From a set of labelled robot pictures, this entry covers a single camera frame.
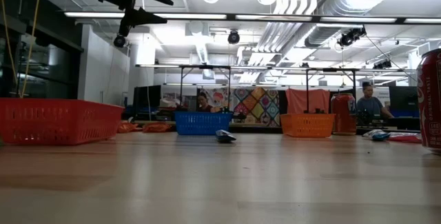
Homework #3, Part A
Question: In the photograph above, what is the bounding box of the overhead light bar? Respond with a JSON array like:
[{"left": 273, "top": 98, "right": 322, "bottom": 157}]
[{"left": 63, "top": 10, "right": 441, "bottom": 26}]

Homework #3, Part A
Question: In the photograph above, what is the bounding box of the geometric patterned quilt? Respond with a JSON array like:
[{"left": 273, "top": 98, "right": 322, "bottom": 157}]
[{"left": 233, "top": 86, "right": 280, "bottom": 128}]

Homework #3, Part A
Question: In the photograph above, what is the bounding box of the orange plastic basket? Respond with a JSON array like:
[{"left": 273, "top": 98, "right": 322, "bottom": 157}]
[{"left": 279, "top": 113, "right": 336, "bottom": 139}]

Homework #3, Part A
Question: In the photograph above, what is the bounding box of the red candy pack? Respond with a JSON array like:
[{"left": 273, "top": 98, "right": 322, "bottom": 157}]
[{"left": 388, "top": 132, "right": 423, "bottom": 145}]

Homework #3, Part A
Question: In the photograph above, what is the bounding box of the orange hanging cloth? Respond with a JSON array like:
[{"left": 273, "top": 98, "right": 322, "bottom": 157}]
[{"left": 285, "top": 88, "right": 331, "bottom": 115}]

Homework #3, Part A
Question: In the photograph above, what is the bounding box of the person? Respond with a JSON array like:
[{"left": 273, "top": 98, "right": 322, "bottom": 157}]
[
  {"left": 356, "top": 81, "right": 395, "bottom": 121},
  {"left": 196, "top": 92, "right": 221, "bottom": 113}
]

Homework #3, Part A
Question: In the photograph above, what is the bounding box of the silver ceiling duct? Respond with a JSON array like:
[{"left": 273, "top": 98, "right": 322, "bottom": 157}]
[{"left": 305, "top": 0, "right": 366, "bottom": 48}]

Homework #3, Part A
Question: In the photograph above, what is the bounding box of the black station frame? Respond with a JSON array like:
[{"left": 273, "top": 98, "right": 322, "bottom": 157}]
[
  {"left": 305, "top": 67, "right": 358, "bottom": 114},
  {"left": 178, "top": 64, "right": 232, "bottom": 112}
]

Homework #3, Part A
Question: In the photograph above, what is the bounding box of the yellow hanging cable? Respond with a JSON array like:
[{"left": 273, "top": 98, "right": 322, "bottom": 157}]
[
  {"left": 0, "top": 0, "right": 19, "bottom": 96},
  {"left": 21, "top": 0, "right": 42, "bottom": 98}
]

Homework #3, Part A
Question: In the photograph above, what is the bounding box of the red labelled canister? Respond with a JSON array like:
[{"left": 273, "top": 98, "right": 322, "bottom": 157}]
[{"left": 330, "top": 92, "right": 358, "bottom": 136}]

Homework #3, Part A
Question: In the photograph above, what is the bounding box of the red soda can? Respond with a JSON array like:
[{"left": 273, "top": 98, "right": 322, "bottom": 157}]
[{"left": 416, "top": 48, "right": 441, "bottom": 155}]

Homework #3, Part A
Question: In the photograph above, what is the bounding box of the floral patterned quilt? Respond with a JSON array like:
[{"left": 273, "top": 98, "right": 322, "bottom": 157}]
[{"left": 198, "top": 88, "right": 235, "bottom": 113}]

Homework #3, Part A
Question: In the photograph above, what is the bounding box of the blue plastic basket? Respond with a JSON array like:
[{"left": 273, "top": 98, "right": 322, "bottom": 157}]
[{"left": 174, "top": 111, "right": 234, "bottom": 136}]

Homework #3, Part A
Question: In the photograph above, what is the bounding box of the black computer monitor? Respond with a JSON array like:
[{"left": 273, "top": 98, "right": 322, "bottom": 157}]
[
  {"left": 132, "top": 85, "right": 162, "bottom": 114},
  {"left": 389, "top": 85, "right": 420, "bottom": 118}
]

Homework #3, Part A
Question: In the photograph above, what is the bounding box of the red plastic basket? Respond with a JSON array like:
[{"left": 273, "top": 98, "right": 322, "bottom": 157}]
[{"left": 0, "top": 97, "right": 125, "bottom": 146}]

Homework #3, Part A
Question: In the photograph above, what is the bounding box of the black aluminium rig frame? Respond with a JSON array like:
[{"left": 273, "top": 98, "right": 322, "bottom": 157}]
[{"left": 116, "top": 119, "right": 423, "bottom": 136}]

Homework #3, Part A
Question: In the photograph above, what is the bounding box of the orange candy pack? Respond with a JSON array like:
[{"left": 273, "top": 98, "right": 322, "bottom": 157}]
[
  {"left": 116, "top": 120, "right": 143, "bottom": 134},
  {"left": 142, "top": 122, "right": 172, "bottom": 134}
]

